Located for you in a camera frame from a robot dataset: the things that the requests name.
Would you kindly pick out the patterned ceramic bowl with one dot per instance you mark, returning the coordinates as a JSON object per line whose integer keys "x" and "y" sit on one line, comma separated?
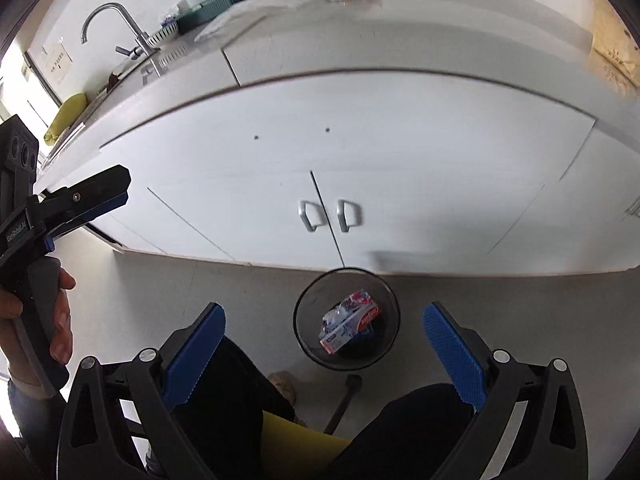
{"x": 167, "y": 31}

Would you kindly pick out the pink printed plastic wrapper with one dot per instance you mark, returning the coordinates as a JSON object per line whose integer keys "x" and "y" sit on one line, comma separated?
{"x": 350, "y": 302}

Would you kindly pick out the green storage box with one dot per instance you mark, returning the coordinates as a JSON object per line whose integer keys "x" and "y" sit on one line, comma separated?
{"x": 210, "y": 10}

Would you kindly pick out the white toothpaste box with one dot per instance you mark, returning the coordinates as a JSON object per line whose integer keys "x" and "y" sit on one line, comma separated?
{"x": 345, "y": 334}

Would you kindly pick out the person's right leg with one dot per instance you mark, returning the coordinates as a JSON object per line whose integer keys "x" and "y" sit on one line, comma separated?
{"x": 400, "y": 430}

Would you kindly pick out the person's left hand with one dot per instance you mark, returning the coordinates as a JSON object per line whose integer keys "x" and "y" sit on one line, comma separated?
{"x": 64, "y": 320}

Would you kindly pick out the tan shoe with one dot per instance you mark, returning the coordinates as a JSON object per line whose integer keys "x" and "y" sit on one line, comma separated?
{"x": 284, "y": 385}

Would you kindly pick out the person's leg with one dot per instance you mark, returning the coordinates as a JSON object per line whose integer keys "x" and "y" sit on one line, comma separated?
{"x": 230, "y": 410}
{"x": 400, "y": 430}

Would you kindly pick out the small printed packet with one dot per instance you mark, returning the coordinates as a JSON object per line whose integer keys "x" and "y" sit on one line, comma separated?
{"x": 172, "y": 12}

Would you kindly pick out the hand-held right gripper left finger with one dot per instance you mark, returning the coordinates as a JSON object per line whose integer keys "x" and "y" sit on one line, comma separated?
{"x": 197, "y": 350}

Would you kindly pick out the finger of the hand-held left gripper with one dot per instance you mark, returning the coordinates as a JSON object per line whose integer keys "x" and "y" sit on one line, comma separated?
{"x": 95, "y": 212}
{"x": 100, "y": 185}

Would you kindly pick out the paper wall sign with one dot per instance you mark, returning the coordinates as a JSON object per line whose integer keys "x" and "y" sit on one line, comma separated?
{"x": 59, "y": 60}

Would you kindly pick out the black chair leg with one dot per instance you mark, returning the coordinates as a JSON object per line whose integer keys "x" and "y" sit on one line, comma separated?
{"x": 345, "y": 400}

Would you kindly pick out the clear plastic bag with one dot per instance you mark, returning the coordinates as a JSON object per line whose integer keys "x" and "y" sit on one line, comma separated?
{"x": 260, "y": 5}

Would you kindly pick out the yellow cloth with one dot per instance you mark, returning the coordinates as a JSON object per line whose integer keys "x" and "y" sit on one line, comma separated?
{"x": 65, "y": 117}

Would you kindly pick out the dark brown brush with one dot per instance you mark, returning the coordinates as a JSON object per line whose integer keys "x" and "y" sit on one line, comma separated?
{"x": 114, "y": 80}

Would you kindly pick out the chrome faucet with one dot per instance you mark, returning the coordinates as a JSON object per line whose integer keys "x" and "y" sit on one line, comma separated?
{"x": 135, "y": 27}

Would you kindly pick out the yellow paper bag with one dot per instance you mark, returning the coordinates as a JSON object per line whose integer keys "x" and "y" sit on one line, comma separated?
{"x": 617, "y": 55}

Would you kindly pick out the person's left leg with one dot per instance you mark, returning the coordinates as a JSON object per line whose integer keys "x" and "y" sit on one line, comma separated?
{"x": 230, "y": 410}

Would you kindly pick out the steel sink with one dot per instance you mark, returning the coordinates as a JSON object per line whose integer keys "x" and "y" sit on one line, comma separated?
{"x": 100, "y": 100}

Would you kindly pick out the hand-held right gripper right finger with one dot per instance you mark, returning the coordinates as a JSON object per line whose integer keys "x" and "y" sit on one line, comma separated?
{"x": 455, "y": 355}

